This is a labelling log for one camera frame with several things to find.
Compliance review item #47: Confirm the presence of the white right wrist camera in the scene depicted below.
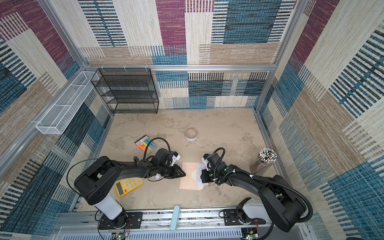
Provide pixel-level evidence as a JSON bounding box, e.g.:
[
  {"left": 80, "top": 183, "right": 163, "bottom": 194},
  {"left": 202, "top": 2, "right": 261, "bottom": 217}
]
[{"left": 202, "top": 154, "right": 212, "bottom": 171}]

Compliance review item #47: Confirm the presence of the black mesh shelf rack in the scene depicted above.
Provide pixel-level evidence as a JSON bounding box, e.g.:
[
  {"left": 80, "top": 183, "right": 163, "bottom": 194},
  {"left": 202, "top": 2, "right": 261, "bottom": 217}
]
[{"left": 91, "top": 68, "right": 159, "bottom": 114}]

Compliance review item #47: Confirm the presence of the pink envelope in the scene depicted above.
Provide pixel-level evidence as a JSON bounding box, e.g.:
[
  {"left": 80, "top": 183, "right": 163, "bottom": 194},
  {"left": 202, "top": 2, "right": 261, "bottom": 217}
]
[{"left": 180, "top": 162, "right": 204, "bottom": 191}]

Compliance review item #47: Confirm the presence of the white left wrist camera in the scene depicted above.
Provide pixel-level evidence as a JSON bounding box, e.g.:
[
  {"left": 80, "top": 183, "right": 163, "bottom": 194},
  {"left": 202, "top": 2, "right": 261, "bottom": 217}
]
[{"left": 170, "top": 152, "right": 181, "bottom": 166}]

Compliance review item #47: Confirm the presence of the white wire basket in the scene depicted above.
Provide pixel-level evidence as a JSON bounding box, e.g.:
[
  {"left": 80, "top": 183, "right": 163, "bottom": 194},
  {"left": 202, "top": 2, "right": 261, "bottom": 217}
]
[{"left": 36, "top": 71, "right": 95, "bottom": 135}]

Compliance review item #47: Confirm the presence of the pencil holder with pencils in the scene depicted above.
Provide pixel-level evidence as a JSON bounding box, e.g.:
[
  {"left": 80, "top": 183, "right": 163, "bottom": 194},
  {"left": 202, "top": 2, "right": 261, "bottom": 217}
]
[{"left": 250, "top": 148, "right": 278, "bottom": 175}]

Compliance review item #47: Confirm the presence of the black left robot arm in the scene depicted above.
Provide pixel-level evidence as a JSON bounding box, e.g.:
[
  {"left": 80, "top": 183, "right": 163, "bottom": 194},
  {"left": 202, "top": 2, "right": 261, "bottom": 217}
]
[{"left": 74, "top": 137, "right": 186, "bottom": 221}]

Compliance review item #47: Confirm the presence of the white letter paper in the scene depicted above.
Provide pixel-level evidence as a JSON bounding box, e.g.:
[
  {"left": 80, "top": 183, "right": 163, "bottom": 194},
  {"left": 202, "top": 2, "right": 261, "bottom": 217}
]
[{"left": 196, "top": 163, "right": 209, "bottom": 189}]

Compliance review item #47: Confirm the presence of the colourful marker pack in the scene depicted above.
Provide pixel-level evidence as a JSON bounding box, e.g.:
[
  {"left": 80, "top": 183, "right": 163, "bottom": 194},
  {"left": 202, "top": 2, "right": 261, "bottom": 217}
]
[{"left": 135, "top": 135, "right": 157, "bottom": 152}]

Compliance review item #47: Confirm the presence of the yellow calculator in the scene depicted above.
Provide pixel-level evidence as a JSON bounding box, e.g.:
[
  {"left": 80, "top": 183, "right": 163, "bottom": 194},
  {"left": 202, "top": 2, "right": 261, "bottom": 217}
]
[{"left": 115, "top": 178, "right": 144, "bottom": 197}]

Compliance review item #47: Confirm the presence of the white tape roll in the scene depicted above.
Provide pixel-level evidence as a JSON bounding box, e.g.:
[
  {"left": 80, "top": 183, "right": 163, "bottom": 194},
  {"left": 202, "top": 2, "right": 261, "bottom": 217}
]
[{"left": 185, "top": 128, "right": 199, "bottom": 142}]

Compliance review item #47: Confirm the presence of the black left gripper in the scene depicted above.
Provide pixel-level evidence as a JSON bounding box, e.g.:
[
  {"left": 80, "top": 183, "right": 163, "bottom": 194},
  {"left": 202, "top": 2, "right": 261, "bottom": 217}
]
[{"left": 158, "top": 164, "right": 186, "bottom": 179}]

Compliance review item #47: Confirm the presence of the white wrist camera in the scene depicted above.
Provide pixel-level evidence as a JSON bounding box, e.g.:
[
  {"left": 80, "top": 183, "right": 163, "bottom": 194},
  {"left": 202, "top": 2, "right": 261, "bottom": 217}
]
[
  {"left": 170, "top": 152, "right": 181, "bottom": 166},
  {"left": 202, "top": 154, "right": 212, "bottom": 171}
]

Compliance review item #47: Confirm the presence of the light blue handle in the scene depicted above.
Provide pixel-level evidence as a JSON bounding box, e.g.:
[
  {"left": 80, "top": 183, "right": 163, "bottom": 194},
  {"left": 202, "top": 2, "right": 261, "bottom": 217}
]
[{"left": 170, "top": 206, "right": 181, "bottom": 232}]

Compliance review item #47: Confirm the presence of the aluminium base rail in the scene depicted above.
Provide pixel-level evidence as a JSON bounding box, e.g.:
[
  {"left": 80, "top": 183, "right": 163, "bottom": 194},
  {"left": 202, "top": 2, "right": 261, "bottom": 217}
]
[{"left": 51, "top": 205, "right": 317, "bottom": 240}]

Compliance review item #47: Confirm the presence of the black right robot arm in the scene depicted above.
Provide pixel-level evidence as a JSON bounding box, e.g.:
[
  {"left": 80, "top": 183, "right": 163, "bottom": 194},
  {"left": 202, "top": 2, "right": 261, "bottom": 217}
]
[{"left": 201, "top": 148, "right": 314, "bottom": 232}]

